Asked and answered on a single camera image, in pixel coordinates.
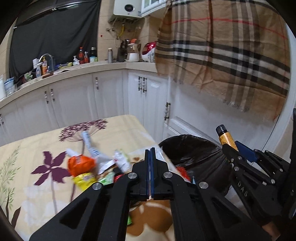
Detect orange brown bottle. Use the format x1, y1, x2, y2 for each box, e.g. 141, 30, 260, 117
216, 125, 238, 151

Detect green white snack bag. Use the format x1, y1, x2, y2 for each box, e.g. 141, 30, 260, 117
98, 171, 115, 185

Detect yellow snack bag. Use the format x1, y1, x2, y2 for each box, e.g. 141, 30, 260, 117
72, 173, 97, 191

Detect red plastic bag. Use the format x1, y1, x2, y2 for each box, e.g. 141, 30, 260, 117
176, 167, 191, 182

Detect orange snack bag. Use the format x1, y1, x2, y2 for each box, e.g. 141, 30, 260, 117
66, 149, 96, 177

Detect white blue twisted wrapper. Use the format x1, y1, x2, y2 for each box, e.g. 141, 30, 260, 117
81, 131, 115, 175

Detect white green wrapper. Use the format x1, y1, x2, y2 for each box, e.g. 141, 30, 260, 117
113, 150, 132, 173

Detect black trash bin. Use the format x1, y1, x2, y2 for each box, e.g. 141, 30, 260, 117
159, 135, 231, 196

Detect white kitchen cabinets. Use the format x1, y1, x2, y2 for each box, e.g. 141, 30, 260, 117
0, 68, 296, 163

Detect plaid beige scarf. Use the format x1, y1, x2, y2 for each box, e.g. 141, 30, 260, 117
155, 1, 290, 120

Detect red white appliance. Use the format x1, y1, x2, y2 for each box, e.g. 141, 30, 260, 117
142, 41, 157, 63

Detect white blender jug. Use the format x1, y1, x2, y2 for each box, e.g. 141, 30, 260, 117
126, 39, 141, 62

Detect black lidded jar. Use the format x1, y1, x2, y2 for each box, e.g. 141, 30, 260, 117
89, 47, 98, 63

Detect blue spray bottle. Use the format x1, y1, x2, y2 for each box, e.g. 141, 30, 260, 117
35, 63, 42, 78

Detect orange dish soap bottle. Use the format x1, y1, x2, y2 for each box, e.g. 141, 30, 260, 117
42, 57, 48, 75

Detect dark sauce bottle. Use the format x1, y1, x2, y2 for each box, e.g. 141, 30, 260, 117
78, 47, 84, 64

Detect black knife block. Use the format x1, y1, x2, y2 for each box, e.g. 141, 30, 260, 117
116, 39, 130, 62

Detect chrome faucet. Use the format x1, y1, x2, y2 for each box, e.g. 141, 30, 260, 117
38, 53, 55, 75

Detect steel thermos bottle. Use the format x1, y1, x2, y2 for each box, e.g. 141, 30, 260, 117
107, 48, 113, 63

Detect white water heater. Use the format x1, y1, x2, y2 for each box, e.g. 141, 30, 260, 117
108, 0, 142, 22

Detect black curtain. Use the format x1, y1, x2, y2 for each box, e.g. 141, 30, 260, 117
9, 1, 101, 78

